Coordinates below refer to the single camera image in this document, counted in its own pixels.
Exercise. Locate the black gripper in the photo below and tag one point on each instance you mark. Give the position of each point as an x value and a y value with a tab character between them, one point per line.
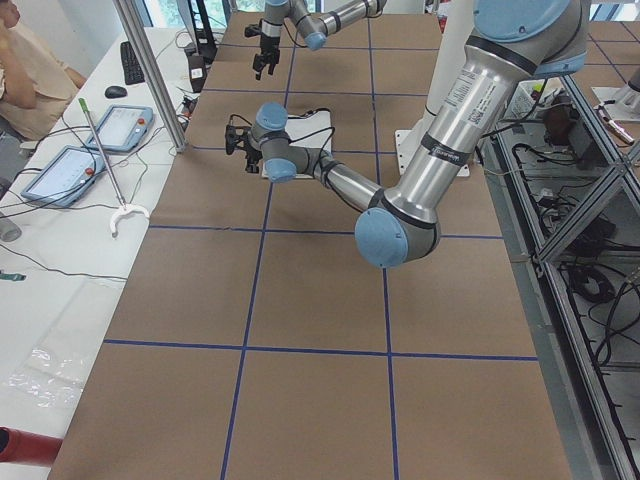
270	46
253	152

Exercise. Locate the grey cartoon print t-shirt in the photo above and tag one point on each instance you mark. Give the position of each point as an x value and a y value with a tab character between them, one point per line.
308	130

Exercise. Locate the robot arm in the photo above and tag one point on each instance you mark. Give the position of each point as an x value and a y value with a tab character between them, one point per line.
510	42
313	30

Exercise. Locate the black box with label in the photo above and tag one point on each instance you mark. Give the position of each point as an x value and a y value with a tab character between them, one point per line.
197	72

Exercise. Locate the far teach pendant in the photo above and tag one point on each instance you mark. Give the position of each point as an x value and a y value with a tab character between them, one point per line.
122	127

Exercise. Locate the teach pendant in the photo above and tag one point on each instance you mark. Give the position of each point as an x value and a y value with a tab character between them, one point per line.
65	178
122	127

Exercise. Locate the black keyboard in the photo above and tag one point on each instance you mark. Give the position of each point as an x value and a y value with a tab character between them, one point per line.
132	70

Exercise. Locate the black computer mouse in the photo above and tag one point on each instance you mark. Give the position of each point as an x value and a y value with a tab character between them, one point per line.
115	92

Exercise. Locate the reacher stick white hook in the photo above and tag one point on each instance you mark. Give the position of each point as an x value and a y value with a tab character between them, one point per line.
125	209

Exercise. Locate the near teach pendant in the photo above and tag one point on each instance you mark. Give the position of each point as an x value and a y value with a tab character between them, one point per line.
65	178

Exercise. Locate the seated person beige shirt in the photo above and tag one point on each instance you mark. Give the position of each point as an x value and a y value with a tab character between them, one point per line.
36	86

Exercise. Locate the clear plastic bag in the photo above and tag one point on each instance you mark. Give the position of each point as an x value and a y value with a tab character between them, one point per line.
48	379

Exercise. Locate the red fire extinguisher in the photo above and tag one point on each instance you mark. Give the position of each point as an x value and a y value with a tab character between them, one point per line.
27	448

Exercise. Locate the aluminium frame post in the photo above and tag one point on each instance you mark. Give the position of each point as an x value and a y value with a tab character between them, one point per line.
136	34

